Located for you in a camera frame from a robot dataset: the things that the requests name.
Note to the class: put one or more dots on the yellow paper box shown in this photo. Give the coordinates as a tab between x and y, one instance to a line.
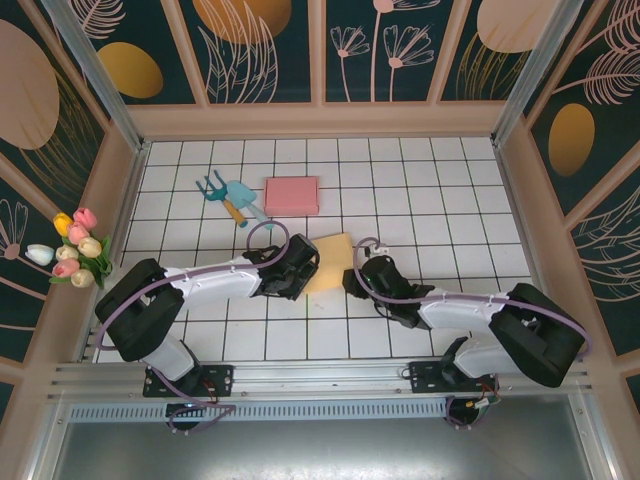
332	260

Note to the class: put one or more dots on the pink paper box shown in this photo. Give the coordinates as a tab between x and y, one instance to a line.
292	195

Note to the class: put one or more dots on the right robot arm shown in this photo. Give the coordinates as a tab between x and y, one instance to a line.
540	335

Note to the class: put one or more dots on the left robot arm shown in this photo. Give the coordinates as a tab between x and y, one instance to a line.
140	310

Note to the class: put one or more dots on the blue garden trowel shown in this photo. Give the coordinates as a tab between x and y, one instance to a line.
240	195

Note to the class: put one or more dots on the artificial tulip bouquet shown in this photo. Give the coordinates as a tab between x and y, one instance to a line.
82	247

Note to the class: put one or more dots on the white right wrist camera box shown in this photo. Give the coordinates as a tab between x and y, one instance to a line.
378	248

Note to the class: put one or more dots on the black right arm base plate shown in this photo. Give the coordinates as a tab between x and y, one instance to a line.
425	377

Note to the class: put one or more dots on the aluminium mounting rail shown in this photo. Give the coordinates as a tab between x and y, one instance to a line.
320	377

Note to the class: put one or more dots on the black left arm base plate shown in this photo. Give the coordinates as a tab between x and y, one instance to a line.
222	380

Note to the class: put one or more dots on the dark wall panel, pink flowers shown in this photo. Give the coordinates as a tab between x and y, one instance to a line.
360	75

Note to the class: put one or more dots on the dark wall panel, pale disc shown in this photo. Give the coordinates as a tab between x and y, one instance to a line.
480	75

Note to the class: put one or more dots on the aluminium frame post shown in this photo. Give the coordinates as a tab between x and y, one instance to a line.
100	85
530	75

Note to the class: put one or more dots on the dark wall panel, gold oval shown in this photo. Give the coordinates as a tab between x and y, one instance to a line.
130	70

